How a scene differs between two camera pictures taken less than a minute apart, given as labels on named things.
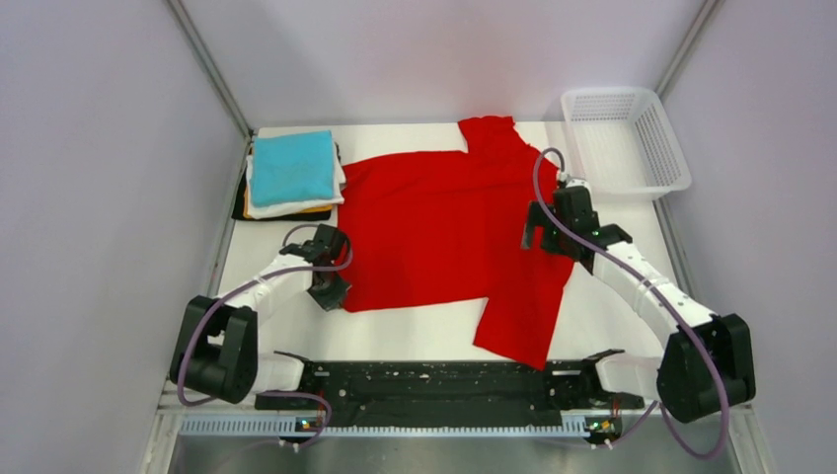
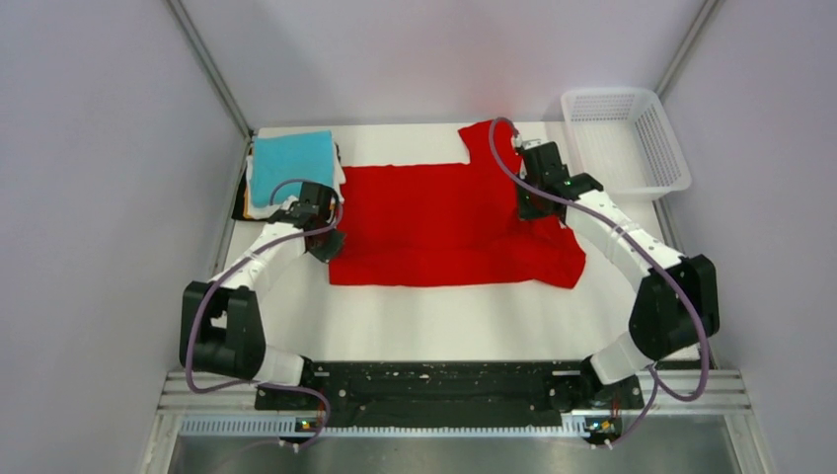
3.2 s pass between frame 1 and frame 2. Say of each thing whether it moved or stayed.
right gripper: moved
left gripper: moved
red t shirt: moved
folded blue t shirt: stayed
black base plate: stayed
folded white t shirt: stayed
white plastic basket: stayed
